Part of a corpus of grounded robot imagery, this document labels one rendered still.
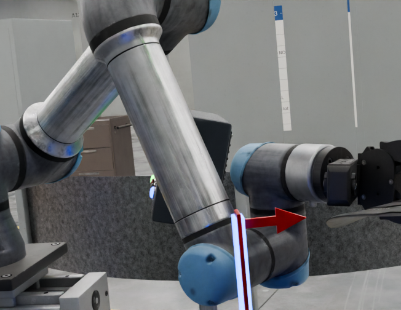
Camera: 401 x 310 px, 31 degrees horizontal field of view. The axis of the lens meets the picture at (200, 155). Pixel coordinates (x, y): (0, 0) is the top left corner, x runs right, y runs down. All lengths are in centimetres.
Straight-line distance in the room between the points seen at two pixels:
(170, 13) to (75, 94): 25
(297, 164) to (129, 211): 187
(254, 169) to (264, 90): 614
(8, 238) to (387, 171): 65
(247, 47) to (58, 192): 443
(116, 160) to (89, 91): 638
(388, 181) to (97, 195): 207
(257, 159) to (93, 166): 667
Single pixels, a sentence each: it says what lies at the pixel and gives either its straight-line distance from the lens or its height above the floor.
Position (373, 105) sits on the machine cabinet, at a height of 84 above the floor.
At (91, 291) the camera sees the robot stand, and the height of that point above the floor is 98.
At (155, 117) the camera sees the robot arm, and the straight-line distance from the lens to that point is 89.
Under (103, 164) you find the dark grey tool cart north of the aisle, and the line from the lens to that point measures 754.
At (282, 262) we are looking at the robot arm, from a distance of 94.
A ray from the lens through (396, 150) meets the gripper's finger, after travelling 83.
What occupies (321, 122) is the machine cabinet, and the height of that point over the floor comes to 72.
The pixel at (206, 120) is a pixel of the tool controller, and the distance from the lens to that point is 122.
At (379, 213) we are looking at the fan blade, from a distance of 59.
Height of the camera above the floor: 132
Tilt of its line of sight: 7 degrees down
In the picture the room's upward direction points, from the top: 5 degrees counter-clockwise
